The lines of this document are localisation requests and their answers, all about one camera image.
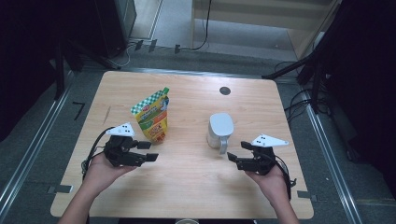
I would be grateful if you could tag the dark round table grommet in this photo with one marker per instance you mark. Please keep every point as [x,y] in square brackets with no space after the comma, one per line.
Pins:
[225,90]

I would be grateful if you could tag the dark curtain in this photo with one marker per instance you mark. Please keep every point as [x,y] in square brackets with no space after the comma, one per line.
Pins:
[367,77]
[28,62]

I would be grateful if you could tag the black metal stand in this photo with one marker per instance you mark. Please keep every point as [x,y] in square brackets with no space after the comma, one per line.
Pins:
[289,67]
[59,71]

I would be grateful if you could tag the grey metal bracket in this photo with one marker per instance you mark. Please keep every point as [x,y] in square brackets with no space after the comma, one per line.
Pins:
[306,195]
[62,188]

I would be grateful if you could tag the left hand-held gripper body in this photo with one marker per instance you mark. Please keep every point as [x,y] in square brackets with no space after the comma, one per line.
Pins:
[120,152]

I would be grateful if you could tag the metal floor rail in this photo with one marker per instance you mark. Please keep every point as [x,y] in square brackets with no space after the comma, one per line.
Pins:
[327,161]
[31,149]

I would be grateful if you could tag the black cabinet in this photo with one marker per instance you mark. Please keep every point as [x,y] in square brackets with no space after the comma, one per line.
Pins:
[115,28]

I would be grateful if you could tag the person's right hand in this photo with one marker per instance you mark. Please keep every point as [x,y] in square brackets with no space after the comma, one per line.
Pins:
[275,186]

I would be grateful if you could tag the person's left hand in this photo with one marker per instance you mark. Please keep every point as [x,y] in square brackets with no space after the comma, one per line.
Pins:
[99,174]

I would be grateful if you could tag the pale wooden shelf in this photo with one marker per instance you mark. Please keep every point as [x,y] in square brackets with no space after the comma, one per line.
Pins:
[249,12]

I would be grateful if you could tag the yellow green snack pouch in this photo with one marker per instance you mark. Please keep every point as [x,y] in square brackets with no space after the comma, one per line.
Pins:
[152,121]

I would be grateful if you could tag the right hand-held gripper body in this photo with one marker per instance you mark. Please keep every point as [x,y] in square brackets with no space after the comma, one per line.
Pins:
[260,161]

